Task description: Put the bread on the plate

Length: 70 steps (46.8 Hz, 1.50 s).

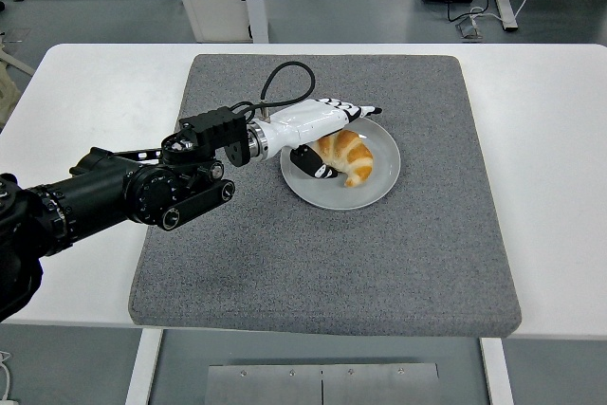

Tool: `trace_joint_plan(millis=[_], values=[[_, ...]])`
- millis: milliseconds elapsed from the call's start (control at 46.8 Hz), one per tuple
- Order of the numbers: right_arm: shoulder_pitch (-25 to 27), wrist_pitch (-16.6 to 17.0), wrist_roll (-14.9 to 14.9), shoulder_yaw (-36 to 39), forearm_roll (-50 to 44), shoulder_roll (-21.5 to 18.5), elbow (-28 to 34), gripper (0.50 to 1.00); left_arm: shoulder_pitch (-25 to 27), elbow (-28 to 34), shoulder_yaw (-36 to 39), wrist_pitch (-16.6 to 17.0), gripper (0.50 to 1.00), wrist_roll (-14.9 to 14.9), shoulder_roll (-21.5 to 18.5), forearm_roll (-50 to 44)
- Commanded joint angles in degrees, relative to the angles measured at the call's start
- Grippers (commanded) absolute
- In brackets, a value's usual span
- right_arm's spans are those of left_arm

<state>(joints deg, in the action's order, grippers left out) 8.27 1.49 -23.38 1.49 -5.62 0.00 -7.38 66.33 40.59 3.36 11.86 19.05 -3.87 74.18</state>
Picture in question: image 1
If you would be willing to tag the golden croissant bread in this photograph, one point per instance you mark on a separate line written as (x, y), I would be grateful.
(355, 158)

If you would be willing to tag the light grey round plate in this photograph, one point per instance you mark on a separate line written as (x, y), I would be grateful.
(332, 196)

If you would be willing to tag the grey felt mat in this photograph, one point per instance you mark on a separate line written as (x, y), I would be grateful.
(308, 258)

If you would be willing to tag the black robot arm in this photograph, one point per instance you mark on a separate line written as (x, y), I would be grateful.
(95, 187)

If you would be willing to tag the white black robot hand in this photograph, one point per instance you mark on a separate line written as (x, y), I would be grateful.
(308, 120)

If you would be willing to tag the white table leg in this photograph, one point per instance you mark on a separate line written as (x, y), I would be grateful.
(498, 372)
(142, 367)

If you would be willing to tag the grey floor bracket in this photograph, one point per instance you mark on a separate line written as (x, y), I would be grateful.
(469, 28)

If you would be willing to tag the person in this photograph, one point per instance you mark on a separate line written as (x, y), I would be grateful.
(5, 97)

